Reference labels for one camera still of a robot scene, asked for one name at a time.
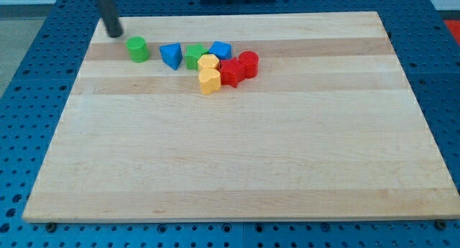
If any green cylinder block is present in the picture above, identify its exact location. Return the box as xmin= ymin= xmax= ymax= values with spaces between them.
xmin=126 ymin=36 xmax=150 ymax=63

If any blue triangle block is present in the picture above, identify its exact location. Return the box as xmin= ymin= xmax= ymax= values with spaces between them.
xmin=159 ymin=43 xmax=183 ymax=70

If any red star block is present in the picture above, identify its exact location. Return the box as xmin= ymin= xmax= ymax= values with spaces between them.
xmin=219 ymin=58 xmax=245 ymax=88

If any light wooden board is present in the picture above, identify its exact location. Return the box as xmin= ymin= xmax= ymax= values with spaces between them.
xmin=23 ymin=12 xmax=459 ymax=224

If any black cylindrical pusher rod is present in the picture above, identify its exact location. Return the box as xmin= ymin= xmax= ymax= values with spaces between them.
xmin=95 ymin=0 xmax=123 ymax=38

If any blue cube block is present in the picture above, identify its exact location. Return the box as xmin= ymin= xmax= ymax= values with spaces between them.
xmin=208 ymin=41 xmax=232 ymax=60

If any yellow heart block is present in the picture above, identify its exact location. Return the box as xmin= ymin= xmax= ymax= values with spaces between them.
xmin=198 ymin=68 xmax=221 ymax=95

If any green star block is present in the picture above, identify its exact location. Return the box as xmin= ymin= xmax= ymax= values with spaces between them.
xmin=185 ymin=43 xmax=208 ymax=70

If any yellow hexagon block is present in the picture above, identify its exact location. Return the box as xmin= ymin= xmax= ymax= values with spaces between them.
xmin=198 ymin=54 xmax=220 ymax=71

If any red cylinder block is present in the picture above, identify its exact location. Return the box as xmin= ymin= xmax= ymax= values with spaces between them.
xmin=238 ymin=51 xmax=259 ymax=78

